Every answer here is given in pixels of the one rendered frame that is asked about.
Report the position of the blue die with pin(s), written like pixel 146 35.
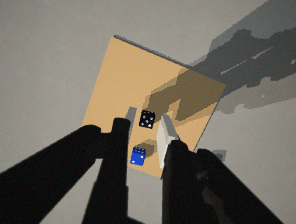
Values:
pixel 138 156

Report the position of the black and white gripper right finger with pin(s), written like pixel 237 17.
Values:
pixel 184 196

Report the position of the tan square mat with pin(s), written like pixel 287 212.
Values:
pixel 130 76

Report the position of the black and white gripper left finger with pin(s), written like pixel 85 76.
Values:
pixel 30 189

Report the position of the black die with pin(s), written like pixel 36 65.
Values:
pixel 147 119

